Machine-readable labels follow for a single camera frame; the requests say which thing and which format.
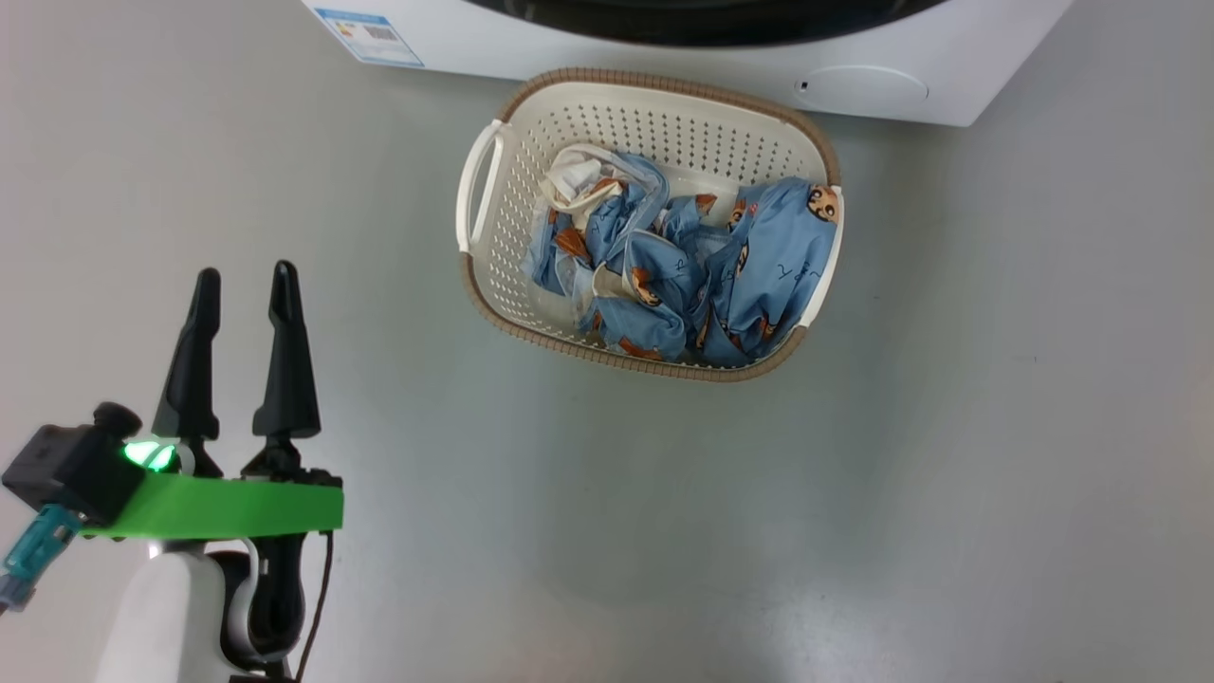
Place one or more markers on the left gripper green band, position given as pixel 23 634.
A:
pixel 237 507

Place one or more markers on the blue bear-print garment white collar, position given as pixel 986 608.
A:
pixel 616 228

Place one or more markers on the round black glass washer door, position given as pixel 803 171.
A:
pixel 702 19

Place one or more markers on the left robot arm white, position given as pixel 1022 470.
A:
pixel 161 617

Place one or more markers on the cream perforated laundry basket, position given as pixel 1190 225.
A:
pixel 531 142

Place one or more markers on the white front-load washing machine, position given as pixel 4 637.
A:
pixel 664 62

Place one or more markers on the blue energy label sticker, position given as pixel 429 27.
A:
pixel 370 36

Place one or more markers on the round filter cover panel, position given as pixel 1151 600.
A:
pixel 863 85

